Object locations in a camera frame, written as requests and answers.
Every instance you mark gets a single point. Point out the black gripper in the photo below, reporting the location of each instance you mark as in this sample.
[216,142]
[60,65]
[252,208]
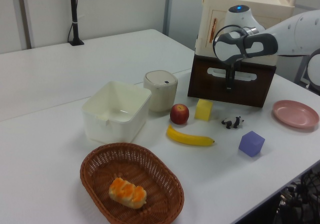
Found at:
[230,67]

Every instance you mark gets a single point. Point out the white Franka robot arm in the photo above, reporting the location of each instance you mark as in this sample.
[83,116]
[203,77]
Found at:
[295,34]

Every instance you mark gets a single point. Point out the yellow foam cube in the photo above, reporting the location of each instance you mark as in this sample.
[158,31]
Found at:
[203,111]

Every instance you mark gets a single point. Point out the small panda toy figure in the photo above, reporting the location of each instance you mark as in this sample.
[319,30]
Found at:
[231,122]

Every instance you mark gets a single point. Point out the red apple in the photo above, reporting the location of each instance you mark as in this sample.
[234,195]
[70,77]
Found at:
[179,114]

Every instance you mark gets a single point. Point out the purple foam cube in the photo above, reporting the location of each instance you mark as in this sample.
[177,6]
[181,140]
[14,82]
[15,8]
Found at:
[250,145]

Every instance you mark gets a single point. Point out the small beige lidded trash can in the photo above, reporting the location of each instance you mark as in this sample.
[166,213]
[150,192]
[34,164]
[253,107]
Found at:
[162,96]

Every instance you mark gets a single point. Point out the yellow banana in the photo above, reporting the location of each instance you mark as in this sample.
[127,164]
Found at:
[185,137]

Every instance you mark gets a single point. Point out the pink plastic plate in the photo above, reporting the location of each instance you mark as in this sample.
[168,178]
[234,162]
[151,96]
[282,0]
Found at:
[295,114]

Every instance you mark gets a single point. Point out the black equipment box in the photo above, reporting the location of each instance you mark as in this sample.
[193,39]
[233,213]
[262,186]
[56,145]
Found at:
[315,90]

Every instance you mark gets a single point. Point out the brown wicker basket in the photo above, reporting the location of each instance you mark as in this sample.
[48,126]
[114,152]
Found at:
[155,184]

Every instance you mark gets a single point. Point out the white square plastic bin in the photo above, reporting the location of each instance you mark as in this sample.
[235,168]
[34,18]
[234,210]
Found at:
[112,131]

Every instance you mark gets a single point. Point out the orange glazed bread loaf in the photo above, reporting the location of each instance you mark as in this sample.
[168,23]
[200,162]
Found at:
[127,192]

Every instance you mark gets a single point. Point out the black pole with clamp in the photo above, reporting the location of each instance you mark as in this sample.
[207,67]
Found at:
[74,14]

